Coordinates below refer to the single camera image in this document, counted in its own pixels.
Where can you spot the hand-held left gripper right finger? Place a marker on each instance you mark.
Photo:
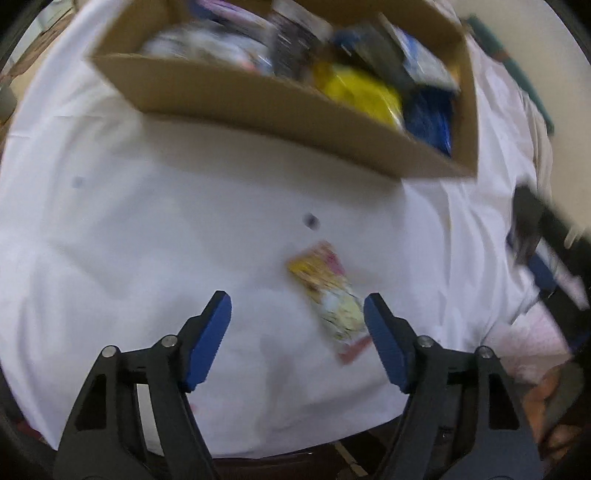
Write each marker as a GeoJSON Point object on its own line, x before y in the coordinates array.
{"type": "Point", "coordinates": [385, 341]}

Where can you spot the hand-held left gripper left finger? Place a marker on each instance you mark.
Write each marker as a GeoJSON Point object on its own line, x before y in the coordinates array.
{"type": "Point", "coordinates": [210, 341]}

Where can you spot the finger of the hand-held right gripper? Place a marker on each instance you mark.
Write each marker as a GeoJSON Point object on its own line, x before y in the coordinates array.
{"type": "Point", "coordinates": [542, 272]}
{"type": "Point", "coordinates": [525, 221]}

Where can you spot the yellow pink snack packet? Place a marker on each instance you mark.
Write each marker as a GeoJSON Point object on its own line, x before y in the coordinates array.
{"type": "Point", "coordinates": [332, 295]}

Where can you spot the brown cardboard box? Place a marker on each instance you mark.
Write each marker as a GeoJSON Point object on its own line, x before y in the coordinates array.
{"type": "Point", "coordinates": [258, 99]}

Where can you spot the pale pink cloth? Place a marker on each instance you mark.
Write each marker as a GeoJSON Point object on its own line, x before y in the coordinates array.
{"type": "Point", "coordinates": [535, 341]}

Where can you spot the white tablecloth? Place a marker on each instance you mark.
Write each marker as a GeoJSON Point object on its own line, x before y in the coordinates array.
{"type": "Point", "coordinates": [138, 240]}

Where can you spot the orange and grey object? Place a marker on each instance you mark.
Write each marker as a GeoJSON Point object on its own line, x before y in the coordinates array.
{"type": "Point", "coordinates": [551, 406]}

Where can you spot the dark snack packet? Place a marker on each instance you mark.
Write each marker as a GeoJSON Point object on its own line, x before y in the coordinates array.
{"type": "Point", "coordinates": [300, 44]}

